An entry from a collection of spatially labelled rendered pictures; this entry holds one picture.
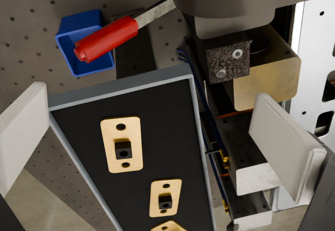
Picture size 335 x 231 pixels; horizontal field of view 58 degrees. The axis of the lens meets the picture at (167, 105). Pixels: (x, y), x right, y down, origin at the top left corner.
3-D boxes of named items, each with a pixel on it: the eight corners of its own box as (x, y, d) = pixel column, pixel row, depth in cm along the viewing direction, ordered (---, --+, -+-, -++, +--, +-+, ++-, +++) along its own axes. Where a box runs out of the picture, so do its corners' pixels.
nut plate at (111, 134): (142, 167, 35) (143, 175, 34) (109, 171, 34) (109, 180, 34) (139, 114, 29) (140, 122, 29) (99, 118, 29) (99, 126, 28)
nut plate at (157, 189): (175, 212, 43) (177, 220, 42) (149, 215, 42) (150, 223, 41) (181, 176, 37) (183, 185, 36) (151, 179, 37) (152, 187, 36)
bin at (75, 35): (115, 48, 76) (116, 67, 69) (76, 57, 76) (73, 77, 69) (100, 6, 68) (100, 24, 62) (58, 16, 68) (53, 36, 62)
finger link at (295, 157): (312, 150, 13) (329, 150, 13) (255, 91, 19) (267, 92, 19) (295, 206, 14) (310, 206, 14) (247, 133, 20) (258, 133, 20)
